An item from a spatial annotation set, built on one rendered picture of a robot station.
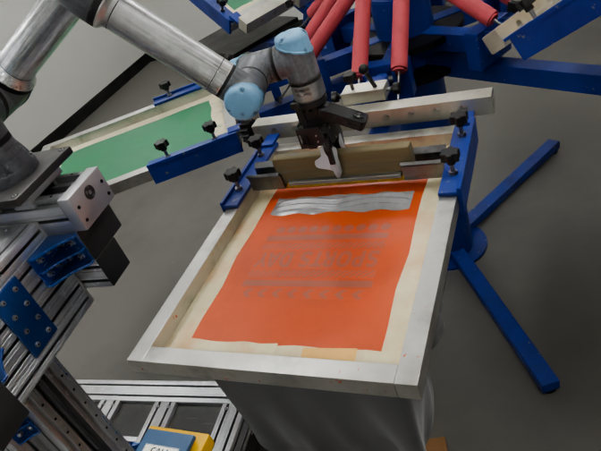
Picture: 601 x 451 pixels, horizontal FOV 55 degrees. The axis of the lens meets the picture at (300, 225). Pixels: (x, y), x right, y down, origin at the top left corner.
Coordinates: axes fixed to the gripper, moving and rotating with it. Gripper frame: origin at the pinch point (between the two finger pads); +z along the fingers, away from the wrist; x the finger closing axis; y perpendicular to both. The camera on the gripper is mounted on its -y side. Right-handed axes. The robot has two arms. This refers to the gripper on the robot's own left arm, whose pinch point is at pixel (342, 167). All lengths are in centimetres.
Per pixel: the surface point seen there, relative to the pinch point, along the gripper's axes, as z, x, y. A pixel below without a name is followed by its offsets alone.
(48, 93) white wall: 58, -261, 381
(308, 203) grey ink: 4.5, 7.8, 8.4
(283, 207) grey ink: 4.4, 8.7, 14.9
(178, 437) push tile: 4, 73, 10
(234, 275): 5.1, 32.6, 18.7
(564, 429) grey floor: 101, 2, -45
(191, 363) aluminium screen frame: 2, 60, 14
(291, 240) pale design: 5.2, 20.9, 8.7
